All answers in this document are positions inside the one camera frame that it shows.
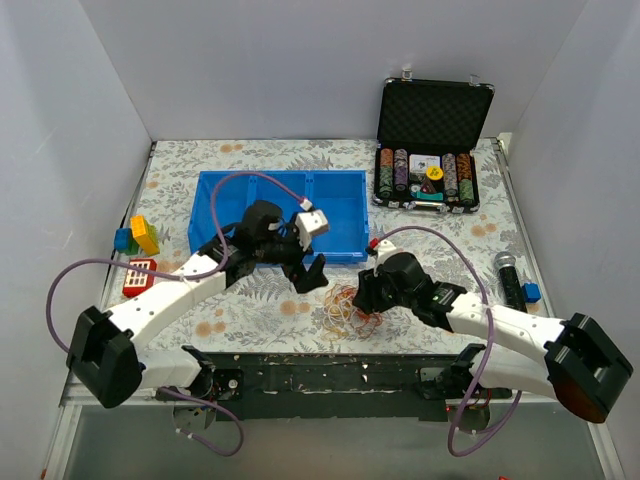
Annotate red orange cable tangle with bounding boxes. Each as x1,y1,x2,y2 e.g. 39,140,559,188
322,284,384,342

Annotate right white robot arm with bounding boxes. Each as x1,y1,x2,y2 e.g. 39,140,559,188
354,251,633,423

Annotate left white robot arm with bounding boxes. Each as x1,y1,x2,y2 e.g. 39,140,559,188
67,201,329,408

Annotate blue three-compartment bin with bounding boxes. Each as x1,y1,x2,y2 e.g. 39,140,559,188
187,170,369,264

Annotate floral table mat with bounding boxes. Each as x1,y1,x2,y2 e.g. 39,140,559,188
102,138,555,355

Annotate black base beam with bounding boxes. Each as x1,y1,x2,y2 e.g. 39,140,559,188
154,344,514,424

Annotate stacked colourful toy bricks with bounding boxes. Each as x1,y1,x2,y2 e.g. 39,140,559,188
113,215,160,256

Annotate black microphone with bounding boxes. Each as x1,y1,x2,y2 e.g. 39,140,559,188
494,251,527,312

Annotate red white toy brick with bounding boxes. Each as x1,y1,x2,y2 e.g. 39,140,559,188
122,258,157,298

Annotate small blue block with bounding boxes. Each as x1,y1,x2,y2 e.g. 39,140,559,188
521,282,542,304

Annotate black poker chip case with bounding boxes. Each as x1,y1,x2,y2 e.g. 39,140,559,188
372,70,495,214

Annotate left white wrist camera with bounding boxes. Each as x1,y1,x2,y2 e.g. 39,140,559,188
294,209,329,251

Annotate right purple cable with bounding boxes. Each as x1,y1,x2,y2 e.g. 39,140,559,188
369,225,524,458

